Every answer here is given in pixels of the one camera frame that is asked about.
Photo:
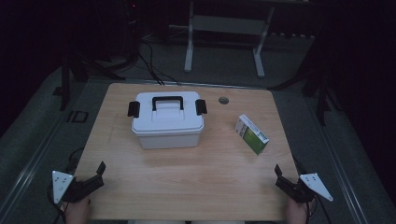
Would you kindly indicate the grey round table grommet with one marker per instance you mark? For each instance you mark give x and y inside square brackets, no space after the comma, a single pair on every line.
[223,100]

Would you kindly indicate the person's right hand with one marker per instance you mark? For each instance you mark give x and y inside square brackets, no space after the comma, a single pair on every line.
[297,213]

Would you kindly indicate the black tripod stand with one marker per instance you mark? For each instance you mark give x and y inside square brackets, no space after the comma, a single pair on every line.
[65,87]

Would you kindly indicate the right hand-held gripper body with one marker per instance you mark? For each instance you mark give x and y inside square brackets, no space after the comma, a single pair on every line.
[314,183]

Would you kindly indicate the white metal stand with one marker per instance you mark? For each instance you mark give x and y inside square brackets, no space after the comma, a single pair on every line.
[227,25]

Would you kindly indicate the black metal stand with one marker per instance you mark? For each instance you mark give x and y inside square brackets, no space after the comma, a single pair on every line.
[322,102]

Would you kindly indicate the person's left hand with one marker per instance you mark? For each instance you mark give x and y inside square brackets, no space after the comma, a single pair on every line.
[77,213]

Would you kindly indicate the green and white medicine box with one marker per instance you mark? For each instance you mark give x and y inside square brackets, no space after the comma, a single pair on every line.
[252,137]

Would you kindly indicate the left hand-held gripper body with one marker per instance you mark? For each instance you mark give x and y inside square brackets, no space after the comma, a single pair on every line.
[60,185]

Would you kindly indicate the white plastic storage box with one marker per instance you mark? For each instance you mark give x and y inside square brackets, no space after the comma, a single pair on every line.
[169,140]

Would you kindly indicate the person's pale clothing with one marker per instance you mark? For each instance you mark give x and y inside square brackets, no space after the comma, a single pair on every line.
[155,222]

